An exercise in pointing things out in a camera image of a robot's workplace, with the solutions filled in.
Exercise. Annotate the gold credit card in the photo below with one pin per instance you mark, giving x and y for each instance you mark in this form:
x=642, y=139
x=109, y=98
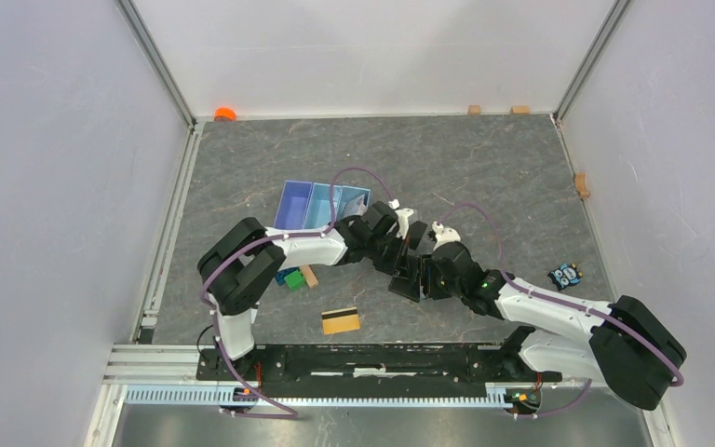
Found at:
x=340, y=320

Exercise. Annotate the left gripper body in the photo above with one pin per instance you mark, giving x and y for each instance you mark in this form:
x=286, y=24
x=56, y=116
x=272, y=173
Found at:
x=389, y=246

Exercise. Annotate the wooden arch block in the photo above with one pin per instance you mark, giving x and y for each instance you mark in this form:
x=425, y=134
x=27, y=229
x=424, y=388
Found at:
x=581, y=185

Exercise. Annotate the green toy brick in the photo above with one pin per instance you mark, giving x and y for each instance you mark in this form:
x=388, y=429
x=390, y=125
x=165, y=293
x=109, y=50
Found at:
x=295, y=279

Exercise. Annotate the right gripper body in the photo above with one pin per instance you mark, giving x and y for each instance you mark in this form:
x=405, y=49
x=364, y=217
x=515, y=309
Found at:
x=432, y=283

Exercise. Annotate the blue owl toy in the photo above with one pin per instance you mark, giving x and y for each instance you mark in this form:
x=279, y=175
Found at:
x=565, y=276

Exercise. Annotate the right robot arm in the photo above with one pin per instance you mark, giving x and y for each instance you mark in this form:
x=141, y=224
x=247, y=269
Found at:
x=621, y=344

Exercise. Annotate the black card holder wallet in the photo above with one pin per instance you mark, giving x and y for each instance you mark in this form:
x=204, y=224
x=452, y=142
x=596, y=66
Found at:
x=409, y=287

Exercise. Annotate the light blue middle bin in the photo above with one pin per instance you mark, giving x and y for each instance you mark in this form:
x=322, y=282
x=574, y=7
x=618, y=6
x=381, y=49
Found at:
x=318, y=211

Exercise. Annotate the wooden block back right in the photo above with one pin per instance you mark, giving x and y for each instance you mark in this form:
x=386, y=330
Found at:
x=520, y=110

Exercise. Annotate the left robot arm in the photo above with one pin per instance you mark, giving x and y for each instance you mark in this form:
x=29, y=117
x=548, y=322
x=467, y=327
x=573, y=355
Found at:
x=238, y=269

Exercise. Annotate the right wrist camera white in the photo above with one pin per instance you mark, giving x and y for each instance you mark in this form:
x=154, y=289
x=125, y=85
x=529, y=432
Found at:
x=441, y=234

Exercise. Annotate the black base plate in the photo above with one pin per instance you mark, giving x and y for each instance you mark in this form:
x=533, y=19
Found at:
x=459, y=370

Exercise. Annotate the orange round object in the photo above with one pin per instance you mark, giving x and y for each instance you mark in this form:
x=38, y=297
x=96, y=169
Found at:
x=224, y=114

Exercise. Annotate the light blue bin with cards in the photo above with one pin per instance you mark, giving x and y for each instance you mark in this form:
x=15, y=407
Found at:
x=353, y=201

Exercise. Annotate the purple plastic bin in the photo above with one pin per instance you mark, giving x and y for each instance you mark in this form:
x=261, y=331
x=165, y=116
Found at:
x=293, y=205

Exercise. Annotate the blue toy brick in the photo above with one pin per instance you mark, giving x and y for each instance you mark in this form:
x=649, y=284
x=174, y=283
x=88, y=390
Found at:
x=280, y=275

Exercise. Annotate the aluminium frame rail left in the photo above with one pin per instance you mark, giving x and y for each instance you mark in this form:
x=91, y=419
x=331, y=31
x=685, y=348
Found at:
x=140, y=362

